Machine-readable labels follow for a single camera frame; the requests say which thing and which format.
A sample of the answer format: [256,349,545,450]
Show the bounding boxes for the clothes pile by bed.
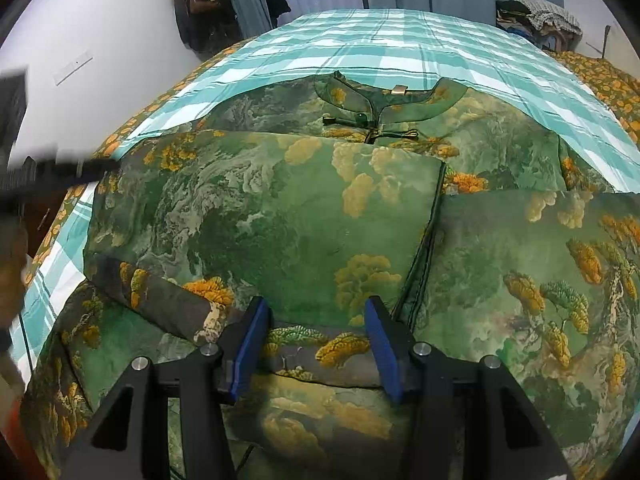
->
[496,0,582,53]

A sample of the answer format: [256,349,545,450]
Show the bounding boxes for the hanging coats on wall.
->
[174,0,242,54]

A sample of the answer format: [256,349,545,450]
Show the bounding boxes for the white wall switch plate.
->
[53,51,93,87]

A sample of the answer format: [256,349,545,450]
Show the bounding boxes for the orange floral green quilt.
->
[22,41,640,286]

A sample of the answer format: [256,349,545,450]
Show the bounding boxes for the teal white plaid bedsheet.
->
[8,8,640,376]

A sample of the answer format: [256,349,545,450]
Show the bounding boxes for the left hand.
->
[0,217,28,328]

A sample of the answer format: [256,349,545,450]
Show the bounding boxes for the green landscape print garment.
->
[21,73,639,479]

